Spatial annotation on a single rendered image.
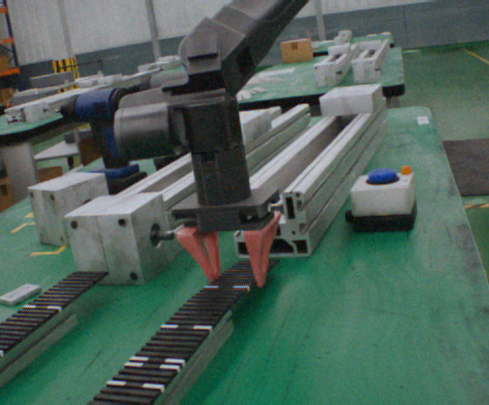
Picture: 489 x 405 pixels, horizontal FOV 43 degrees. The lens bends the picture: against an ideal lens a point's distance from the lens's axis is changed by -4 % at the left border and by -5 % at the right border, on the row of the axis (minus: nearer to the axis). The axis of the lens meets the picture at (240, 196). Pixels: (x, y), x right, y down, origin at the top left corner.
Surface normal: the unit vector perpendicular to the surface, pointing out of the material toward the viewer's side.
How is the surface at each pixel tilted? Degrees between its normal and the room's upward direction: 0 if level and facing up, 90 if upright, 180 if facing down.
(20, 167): 90
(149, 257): 90
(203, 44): 48
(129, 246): 90
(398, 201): 90
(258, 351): 0
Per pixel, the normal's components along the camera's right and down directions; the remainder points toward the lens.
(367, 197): -0.33, 0.29
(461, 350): -0.15, -0.96
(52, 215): -0.65, 0.29
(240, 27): -0.14, -0.41
